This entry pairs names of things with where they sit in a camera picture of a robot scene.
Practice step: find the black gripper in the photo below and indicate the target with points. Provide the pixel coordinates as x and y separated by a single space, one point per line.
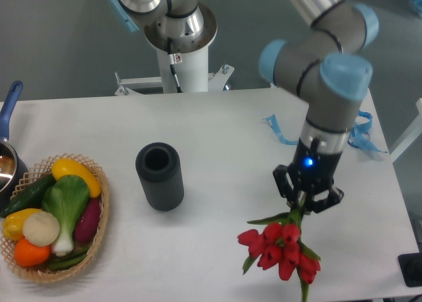
311 171

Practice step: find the red tulip bouquet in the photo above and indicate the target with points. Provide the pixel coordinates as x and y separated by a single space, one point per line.
279 244

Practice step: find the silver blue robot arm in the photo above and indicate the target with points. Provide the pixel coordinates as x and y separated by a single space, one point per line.
323 70

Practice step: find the crumpled blue tape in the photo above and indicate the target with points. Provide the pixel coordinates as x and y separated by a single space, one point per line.
359 136

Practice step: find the blue tape strip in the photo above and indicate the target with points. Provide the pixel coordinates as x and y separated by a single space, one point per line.
274 125

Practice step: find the black device at edge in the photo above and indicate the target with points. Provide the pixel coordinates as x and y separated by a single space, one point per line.
410 265

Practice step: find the dark grey ribbed vase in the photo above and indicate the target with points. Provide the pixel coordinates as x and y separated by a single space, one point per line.
158 167

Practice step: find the purple sweet potato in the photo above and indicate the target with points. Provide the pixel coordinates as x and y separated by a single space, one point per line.
87 225

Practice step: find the green bok choy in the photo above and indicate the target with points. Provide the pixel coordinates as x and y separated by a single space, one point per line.
66 201

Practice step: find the yellow squash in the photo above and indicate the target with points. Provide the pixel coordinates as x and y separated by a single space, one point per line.
67 166

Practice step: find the green bean pods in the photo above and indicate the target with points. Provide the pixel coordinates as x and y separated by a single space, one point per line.
68 261

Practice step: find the woven wicker basket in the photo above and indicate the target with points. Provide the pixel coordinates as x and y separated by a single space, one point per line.
42 274

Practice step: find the dark green cucumber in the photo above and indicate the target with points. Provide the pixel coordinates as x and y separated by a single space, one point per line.
30 197

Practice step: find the orange fruit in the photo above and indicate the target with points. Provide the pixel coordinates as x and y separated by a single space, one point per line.
28 255

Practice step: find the yellow bell pepper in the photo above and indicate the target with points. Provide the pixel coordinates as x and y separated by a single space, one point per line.
13 223

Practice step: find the white frame leg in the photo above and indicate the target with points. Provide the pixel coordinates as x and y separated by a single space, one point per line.
406 139

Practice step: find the white metal base frame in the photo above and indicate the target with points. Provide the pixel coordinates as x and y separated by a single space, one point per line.
217 81

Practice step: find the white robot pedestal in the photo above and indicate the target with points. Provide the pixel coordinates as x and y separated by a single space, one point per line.
183 63

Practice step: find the blue handled saucepan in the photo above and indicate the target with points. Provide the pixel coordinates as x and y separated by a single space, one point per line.
12 167

